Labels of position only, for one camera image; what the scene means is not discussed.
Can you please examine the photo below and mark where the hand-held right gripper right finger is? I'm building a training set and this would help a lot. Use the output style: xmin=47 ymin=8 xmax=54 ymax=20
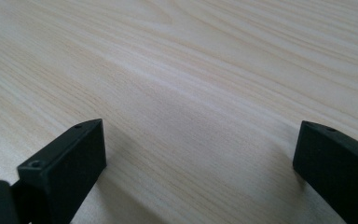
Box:
xmin=292 ymin=120 xmax=358 ymax=224

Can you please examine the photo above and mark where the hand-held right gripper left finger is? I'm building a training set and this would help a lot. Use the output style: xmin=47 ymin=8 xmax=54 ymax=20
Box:
xmin=11 ymin=118 xmax=107 ymax=224

